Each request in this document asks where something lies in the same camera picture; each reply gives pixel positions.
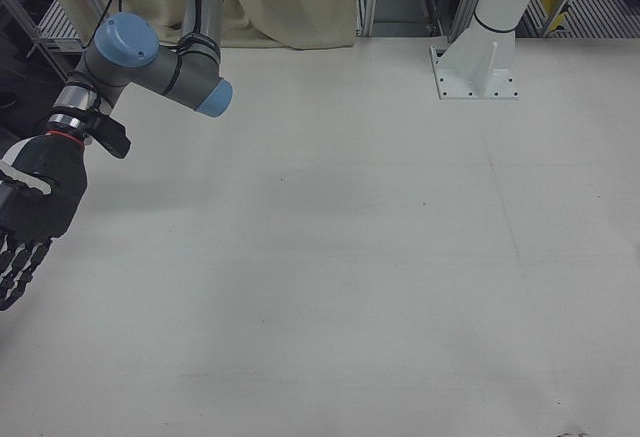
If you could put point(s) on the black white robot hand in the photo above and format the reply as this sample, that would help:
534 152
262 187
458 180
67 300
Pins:
50 192

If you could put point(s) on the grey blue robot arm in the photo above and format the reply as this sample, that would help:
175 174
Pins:
150 67

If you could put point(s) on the beige cloth curtain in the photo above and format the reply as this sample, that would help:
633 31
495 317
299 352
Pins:
280 2

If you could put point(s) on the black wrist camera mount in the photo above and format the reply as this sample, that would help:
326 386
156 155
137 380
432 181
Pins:
112 134

